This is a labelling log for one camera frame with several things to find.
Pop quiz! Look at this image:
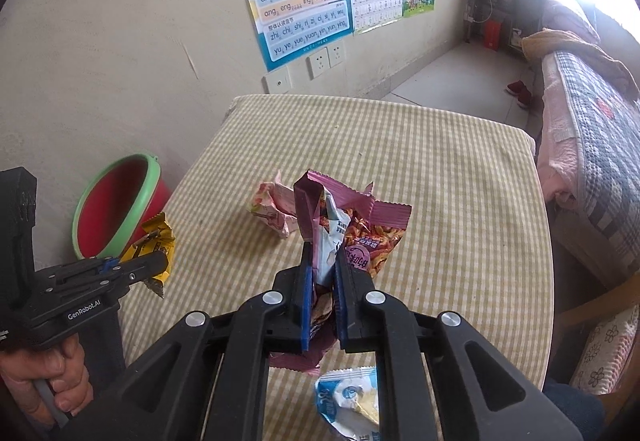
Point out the red box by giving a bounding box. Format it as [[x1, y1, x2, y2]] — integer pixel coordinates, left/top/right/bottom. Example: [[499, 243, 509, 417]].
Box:
[[482, 18, 502, 50]]

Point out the grey patchwork quilt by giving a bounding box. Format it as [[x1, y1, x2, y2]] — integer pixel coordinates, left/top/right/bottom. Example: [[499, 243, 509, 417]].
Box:
[[552, 50, 640, 282]]

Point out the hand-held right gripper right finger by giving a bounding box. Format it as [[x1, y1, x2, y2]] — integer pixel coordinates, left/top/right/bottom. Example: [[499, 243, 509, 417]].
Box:
[[334, 248, 585, 441]]

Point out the white single wall socket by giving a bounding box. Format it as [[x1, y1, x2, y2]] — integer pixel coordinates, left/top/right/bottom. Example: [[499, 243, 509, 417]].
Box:
[[263, 70, 292, 95]]

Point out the white double wall socket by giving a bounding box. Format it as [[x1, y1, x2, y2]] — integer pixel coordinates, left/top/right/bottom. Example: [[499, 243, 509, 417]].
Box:
[[306, 47, 331, 80], [327, 38, 347, 68]]

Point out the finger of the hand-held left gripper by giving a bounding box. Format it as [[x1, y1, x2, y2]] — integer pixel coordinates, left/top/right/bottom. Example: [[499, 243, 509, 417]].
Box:
[[49, 251, 169, 296], [75, 256, 122, 276]]

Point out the red bucket with green rim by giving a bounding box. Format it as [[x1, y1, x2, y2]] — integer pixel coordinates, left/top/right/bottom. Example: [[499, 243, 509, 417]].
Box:
[[72, 153, 173, 261]]

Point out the mauve peanut snack bag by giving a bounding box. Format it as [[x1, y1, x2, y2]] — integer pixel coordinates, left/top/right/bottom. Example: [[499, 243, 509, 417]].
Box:
[[267, 169, 413, 374]]

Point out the floral chair cushion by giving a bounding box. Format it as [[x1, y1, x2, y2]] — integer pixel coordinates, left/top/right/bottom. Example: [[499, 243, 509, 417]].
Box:
[[567, 303, 640, 397]]

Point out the yellow blanket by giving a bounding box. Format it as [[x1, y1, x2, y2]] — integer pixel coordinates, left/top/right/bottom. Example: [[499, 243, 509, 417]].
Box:
[[520, 28, 640, 94]]

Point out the pale pink crumpled wrapper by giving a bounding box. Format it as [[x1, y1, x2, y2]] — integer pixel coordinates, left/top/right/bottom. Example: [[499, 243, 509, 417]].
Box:
[[248, 171, 302, 240]]

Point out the person's leg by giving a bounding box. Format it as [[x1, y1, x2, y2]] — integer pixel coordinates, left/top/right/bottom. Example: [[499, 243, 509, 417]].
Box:
[[542, 378, 608, 441]]

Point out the person's left hand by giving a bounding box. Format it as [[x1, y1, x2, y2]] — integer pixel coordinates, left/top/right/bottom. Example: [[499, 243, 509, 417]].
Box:
[[0, 335, 94, 428]]

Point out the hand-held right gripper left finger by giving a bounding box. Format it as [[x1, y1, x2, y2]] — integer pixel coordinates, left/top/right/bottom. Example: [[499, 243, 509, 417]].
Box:
[[62, 242, 316, 441]]

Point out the yellow snack wrapper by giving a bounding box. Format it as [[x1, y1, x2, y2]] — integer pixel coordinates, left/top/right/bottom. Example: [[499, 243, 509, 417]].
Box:
[[119, 212, 177, 299]]

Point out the pink bed sheet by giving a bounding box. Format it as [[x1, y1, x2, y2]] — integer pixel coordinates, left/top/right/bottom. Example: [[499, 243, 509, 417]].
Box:
[[535, 53, 596, 216]]

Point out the pink folded blanket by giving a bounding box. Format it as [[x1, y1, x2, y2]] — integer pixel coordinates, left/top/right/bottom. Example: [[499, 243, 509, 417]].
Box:
[[542, 0, 601, 44]]

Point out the blue white snack wrapper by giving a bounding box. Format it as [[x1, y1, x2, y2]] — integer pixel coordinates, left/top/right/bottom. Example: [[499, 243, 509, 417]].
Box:
[[314, 366, 380, 441]]

